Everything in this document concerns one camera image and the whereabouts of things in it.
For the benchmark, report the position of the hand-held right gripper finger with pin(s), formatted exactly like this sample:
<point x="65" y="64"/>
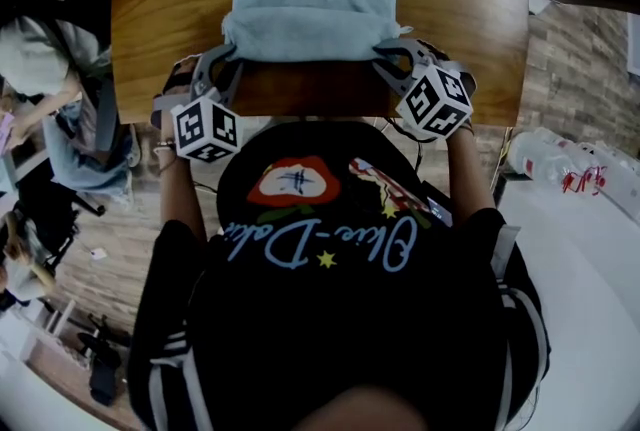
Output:
<point x="412" y="50"/>
<point x="395" y="80"/>

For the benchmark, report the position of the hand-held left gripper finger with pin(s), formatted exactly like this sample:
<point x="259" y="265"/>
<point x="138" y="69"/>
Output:
<point x="231" y="86"/>
<point x="205" y="64"/>

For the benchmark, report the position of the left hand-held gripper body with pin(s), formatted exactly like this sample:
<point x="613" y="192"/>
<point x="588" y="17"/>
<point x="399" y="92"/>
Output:
<point x="205" y="129"/>

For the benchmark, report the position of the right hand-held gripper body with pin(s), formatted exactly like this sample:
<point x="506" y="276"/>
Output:
<point x="435" y="104"/>

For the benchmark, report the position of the person's left forearm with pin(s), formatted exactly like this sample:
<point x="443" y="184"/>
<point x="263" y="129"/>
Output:
<point x="180" y="189"/>

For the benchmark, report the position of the person's right forearm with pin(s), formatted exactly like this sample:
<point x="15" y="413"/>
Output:
<point x="470" y="174"/>

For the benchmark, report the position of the person's left hand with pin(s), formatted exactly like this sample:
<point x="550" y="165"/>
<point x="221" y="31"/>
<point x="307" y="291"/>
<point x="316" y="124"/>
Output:
<point x="177" y="76"/>

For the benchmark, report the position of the yellow black striped strip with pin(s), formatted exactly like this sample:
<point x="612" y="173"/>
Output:
<point x="501" y="159"/>

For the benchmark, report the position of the black device with screen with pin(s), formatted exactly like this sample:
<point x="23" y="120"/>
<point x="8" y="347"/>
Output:
<point x="440" y="211"/>

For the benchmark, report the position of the pack of clear water bottles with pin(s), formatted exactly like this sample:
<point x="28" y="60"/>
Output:
<point x="542" y="159"/>

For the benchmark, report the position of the small white charger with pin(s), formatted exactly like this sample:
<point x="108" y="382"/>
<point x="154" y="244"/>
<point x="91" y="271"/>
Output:
<point x="98" y="253"/>

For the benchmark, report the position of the person's black printed t-shirt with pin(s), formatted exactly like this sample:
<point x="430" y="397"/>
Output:
<point x="350" y="319"/>

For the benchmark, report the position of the black bag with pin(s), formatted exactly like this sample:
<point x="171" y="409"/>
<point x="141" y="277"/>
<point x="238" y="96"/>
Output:
<point x="102" y="379"/>

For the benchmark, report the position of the person's face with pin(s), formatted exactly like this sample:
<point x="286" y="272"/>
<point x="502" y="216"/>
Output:
<point x="367" y="414"/>

